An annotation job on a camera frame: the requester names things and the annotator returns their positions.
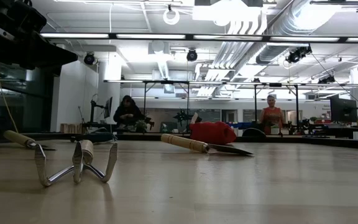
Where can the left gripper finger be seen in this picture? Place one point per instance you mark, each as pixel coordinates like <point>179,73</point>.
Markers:
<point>48,53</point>
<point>48,67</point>

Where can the black background rig frame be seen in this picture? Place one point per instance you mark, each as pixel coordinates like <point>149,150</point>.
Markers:
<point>145,102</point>
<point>255,102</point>

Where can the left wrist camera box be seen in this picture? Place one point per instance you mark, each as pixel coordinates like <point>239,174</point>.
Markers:
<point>30,18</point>

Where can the black overhead rig beam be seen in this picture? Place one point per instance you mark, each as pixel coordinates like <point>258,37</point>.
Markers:
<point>112,36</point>

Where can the black ceiling spotlight cluster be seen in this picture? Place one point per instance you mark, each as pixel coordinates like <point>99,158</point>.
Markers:
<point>326,80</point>
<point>297,55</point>

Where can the dark background desk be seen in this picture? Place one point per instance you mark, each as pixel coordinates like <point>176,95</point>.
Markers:
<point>337,132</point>

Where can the silver ventilation duct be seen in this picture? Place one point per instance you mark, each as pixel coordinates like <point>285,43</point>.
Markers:
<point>291,25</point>

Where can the black computer monitor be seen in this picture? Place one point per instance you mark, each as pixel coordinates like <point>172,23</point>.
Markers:
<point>108,108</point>
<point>343,110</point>

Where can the person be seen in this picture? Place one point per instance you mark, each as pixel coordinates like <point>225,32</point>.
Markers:
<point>272,119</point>
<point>127,113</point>

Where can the small green potted plant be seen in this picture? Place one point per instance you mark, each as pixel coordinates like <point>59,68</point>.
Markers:
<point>141,127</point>

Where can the wooden crate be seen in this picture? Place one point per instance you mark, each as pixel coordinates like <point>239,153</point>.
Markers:
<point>70,128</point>

